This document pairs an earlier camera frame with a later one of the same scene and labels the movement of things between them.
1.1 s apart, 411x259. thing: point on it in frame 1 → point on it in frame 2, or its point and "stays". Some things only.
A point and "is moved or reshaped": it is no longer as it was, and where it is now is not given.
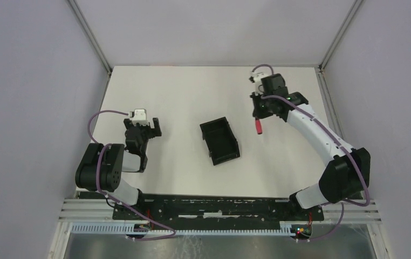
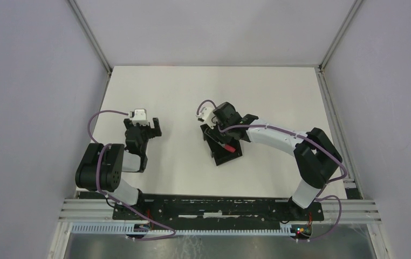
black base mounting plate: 207,212 stays
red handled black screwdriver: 258,125 is moved or reshaped
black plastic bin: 220,141 stays
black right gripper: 262,109 → 210,132
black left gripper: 148,129 stays
